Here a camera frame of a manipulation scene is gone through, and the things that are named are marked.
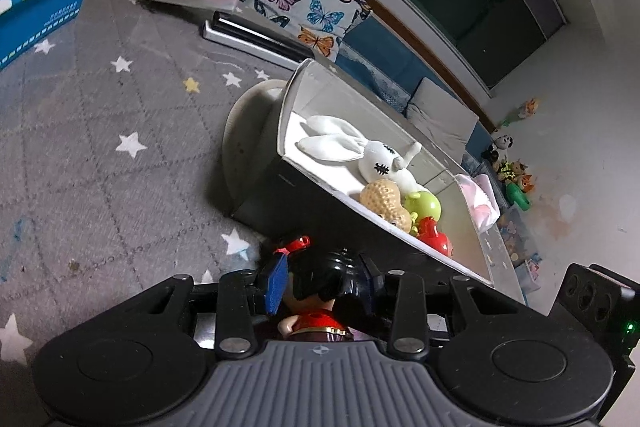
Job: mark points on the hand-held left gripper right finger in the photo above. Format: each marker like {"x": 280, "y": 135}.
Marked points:
{"x": 371, "y": 294}

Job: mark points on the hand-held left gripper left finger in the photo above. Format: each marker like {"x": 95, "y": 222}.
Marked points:
{"x": 275, "y": 282}

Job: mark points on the black-haired doll figurine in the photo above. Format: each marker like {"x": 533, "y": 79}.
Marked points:
{"x": 325, "y": 277}

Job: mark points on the red round toy pig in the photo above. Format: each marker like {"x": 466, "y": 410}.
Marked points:
{"x": 435, "y": 239}

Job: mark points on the dark cardboard box white inside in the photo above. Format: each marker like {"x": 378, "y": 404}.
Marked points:
{"x": 280, "y": 192}

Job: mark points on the beige toy peanut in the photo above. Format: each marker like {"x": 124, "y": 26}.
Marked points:
{"x": 382, "y": 199}

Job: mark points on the green apple toy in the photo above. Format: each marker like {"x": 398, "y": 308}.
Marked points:
{"x": 425, "y": 204}

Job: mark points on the white plush rabbit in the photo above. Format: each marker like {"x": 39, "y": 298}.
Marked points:
{"x": 345, "y": 147}

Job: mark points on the clear plastic storage bin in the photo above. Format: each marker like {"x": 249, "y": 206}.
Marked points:
{"x": 520, "y": 247}

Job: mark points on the pink white cloth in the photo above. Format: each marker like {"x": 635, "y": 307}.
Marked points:
{"x": 480, "y": 202}

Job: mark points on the pile of plush toys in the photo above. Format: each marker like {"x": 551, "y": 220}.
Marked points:
{"x": 515, "y": 172}

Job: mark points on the beige cushion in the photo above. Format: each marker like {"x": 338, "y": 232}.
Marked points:
{"x": 440, "y": 117}

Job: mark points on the grey star-patterned tablecloth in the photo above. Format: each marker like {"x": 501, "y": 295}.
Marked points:
{"x": 100, "y": 147}

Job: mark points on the blue sofa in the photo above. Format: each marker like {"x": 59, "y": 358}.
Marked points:
{"x": 380, "y": 57}

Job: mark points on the black and silver flat box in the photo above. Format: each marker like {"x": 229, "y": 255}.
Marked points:
{"x": 250, "y": 39}

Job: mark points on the butterfly print pillow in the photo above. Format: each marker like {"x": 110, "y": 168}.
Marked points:
{"x": 310, "y": 2}

